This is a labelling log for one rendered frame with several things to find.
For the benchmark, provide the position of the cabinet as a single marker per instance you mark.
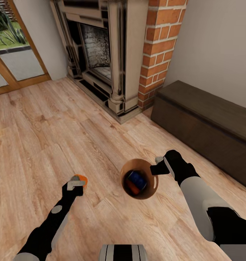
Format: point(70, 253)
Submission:
point(212, 126)

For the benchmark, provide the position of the robot trunk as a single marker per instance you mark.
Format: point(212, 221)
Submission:
point(113, 252)

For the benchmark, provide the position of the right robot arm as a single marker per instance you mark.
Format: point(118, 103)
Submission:
point(215, 218)

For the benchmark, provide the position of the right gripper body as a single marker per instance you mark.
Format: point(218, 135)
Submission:
point(157, 170)

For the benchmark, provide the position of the wood fireplace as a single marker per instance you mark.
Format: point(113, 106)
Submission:
point(103, 40)

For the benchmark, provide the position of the trash can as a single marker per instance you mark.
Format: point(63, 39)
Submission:
point(141, 167)

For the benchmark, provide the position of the door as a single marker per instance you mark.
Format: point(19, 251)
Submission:
point(20, 63)

